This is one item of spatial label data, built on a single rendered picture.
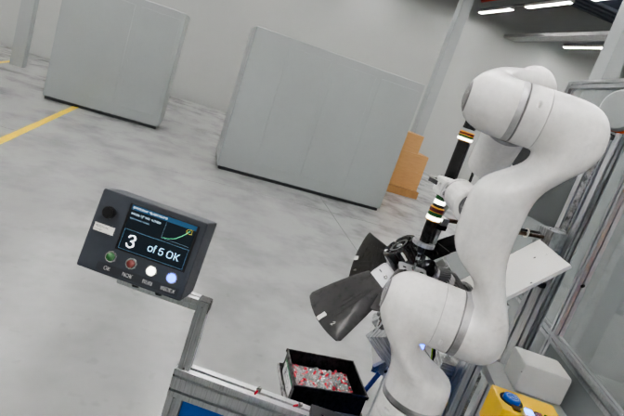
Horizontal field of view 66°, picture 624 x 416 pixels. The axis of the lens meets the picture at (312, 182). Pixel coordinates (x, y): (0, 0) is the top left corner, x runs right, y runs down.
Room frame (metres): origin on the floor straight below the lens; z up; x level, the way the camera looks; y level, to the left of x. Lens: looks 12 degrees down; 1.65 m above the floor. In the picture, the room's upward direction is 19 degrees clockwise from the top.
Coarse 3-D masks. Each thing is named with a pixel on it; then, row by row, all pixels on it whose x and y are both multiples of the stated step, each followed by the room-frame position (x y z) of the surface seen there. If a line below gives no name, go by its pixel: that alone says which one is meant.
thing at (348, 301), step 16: (368, 272) 1.52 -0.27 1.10; (320, 288) 1.54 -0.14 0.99; (336, 288) 1.51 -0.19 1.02; (352, 288) 1.49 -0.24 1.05; (368, 288) 1.48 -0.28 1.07; (320, 304) 1.48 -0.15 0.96; (336, 304) 1.46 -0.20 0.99; (352, 304) 1.45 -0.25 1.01; (368, 304) 1.44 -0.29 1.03; (320, 320) 1.43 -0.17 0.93; (352, 320) 1.41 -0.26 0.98; (336, 336) 1.37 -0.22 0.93
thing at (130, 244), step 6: (126, 228) 1.05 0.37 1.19; (126, 234) 1.05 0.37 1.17; (132, 234) 1.05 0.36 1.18; (138, 234) 1.05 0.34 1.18; (144, 234) 1.05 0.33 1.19; (120, 240) 1.04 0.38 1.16; (126, 240) 1.05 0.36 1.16; (132, 240) 1.05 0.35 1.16; (138, 240) 1.05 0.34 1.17; (120, 246) 1.04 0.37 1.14; (126, 246) 1.04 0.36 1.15; (132, 246) 1.04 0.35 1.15; (138, 246) 1.04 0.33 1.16; (132, 252) 1.04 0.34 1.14
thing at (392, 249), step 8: (400, 240) 1.57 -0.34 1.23; (408, 240) 1.53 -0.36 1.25; (392, 248) 1.54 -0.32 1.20; (400, 248) 1.50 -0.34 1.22; (408, 248) 1.48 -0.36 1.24; (416, 248) 1.50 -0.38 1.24; (392, 256) 1.49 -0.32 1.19; (400, 256) 1.48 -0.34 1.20; (408, 256) 1.48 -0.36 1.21; (424, 256) 1.51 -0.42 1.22; (392, 264) 1.50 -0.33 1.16; (416, 264) 1.48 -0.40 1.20; (424, 264) 1.52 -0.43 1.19; (432, 264) 1.52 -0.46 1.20; (432, 272) 1.48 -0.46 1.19
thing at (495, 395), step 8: (488, 392) 1.12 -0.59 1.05; (496, 392) 1.09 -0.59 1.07; (504, 392) 1.10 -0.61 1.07; (512, 392) 1.11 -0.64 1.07; (488, 400) 1.10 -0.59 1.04; (496, 400) 1.07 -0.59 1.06; (504, 400) 1.06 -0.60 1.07; (528, 400) 1.10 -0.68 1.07; (536, 400) 1.11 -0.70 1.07; (488, 408) 1.09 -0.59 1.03; (496, 408) 1.05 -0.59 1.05; (504, 408) 1.03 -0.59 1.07; (512, 408) 1.04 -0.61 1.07; (520, 408) 1.05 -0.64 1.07; (528, 408) 1.07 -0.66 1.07; (536, 408) 1.08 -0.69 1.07; (544, 408) 1.09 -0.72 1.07; (552, 408) 1.10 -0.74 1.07
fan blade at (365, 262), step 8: (368, 240) 1.81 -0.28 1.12; (376, 240) 1.75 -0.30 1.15; (360, 248) 1.83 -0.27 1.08; (368, 248) 1.77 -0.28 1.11; (376, 248) 1.72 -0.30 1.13; (384, 248) 1.67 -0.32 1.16; (360, 256) 1.79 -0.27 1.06; (368, 256) 1.74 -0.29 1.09; (376, 256) 1.69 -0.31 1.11; (352, 264) 1.81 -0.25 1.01; (360, 264) 1.76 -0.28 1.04; (368, 264) 1.72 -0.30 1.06; (376, 264) 1.68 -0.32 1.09; (352, 272) 1.78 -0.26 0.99; (360, 272) 1.74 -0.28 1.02
